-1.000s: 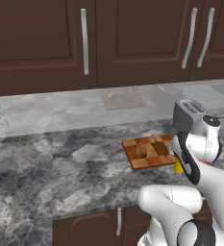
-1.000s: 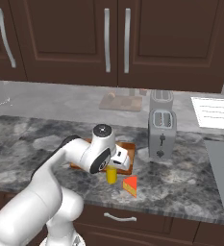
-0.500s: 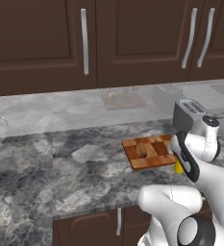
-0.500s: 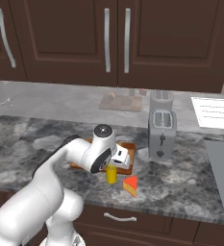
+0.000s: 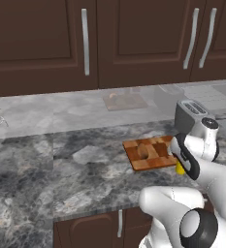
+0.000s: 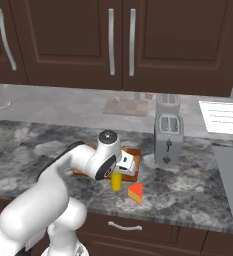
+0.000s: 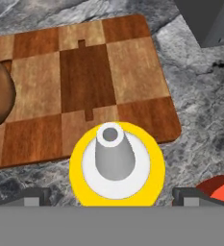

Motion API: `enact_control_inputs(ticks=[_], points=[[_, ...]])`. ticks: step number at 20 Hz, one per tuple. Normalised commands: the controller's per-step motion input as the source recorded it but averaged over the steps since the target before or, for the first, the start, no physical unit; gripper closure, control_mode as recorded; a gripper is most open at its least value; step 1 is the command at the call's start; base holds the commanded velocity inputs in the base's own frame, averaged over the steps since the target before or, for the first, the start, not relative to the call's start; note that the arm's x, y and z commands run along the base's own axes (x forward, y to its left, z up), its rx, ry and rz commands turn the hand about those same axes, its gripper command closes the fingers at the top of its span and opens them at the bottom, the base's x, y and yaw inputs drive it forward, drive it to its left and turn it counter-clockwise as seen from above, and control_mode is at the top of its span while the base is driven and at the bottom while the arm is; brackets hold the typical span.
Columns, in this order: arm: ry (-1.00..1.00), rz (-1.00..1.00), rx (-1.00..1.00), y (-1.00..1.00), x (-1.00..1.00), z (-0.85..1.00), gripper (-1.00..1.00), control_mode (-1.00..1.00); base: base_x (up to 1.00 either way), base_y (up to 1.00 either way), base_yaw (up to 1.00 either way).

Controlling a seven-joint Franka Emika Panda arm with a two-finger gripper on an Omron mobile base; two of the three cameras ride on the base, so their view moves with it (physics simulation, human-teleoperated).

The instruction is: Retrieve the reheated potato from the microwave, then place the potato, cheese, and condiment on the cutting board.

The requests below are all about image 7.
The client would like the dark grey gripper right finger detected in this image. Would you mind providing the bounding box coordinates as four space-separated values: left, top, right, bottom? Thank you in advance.
172 187 224 207

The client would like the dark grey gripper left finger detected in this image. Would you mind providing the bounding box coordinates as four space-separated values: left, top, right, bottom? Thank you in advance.
0 187 52 207

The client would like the checkered wooden cutting board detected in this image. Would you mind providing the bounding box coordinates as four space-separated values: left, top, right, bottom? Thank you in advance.
0 13 183 171

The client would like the red round object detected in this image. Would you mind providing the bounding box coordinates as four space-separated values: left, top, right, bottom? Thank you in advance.
195 174 224 205

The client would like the dark grey appliance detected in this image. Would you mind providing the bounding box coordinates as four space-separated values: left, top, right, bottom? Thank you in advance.
173 0 224 49

